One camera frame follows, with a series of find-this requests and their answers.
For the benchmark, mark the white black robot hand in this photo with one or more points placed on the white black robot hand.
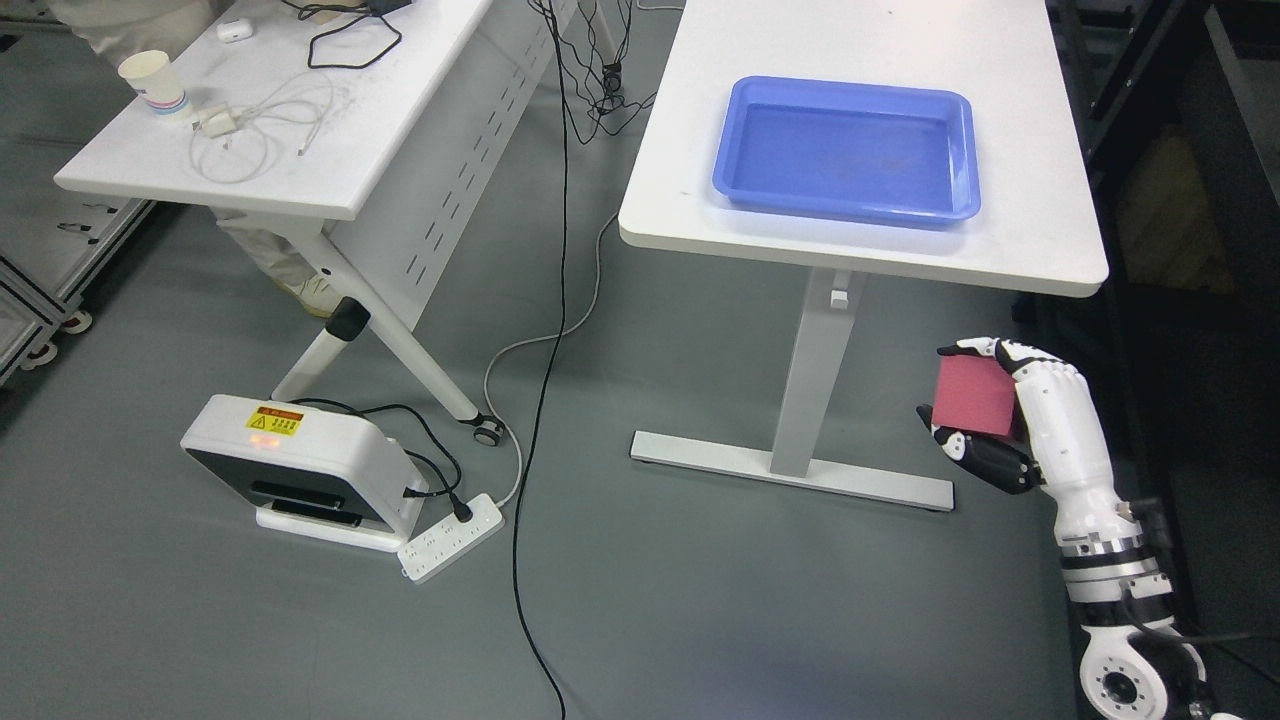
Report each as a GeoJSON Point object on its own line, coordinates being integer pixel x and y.
{"type": "Point", "coordinates": [1068, 455]}

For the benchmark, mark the pink block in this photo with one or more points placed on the pink block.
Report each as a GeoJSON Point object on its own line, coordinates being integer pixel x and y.
{"type": "Point", "coordinates": [974, 393]}

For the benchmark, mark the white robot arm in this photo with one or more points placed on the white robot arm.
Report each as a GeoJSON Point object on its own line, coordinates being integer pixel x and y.
{"type": "Point", "coordinates": [1136, 664]}

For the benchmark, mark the blue plastic tray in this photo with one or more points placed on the blue plastic tray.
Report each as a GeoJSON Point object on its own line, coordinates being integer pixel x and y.
{"type": "Point", "coordinates": [877, 154]}

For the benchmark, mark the white table with metal leg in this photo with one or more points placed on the white table with metal leg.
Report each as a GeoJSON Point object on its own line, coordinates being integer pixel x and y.
{"type": "Point", "coordinates": [1036, 230]}

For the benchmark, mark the white power strip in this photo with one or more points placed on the white power strip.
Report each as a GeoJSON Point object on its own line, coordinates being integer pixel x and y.
{"type": "Point", "coordinates": [438, 546]}

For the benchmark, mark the white folding table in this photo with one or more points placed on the white folding table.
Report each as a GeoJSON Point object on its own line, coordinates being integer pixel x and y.
{"type": "Point", "coordinates": [372, 174]}

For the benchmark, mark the white box device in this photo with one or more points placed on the white box device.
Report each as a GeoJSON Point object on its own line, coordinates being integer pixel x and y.
{"type": "Point", "coordinates": [310, 472]}

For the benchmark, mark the white earbuds case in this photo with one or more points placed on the white earbuds case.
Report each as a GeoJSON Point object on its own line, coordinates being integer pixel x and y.
{"type": "Point", "coordinates": [236, 30]}

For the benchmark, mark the paper cup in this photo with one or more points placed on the paper cup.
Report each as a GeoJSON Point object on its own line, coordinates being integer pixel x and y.
{"type": "Point", "coordinates": [153, 78]}

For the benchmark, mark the white charger with cable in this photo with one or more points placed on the white charger with cable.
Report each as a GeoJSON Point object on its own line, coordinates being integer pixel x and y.
{"type": "Point", "coordinates": [234, 143]}

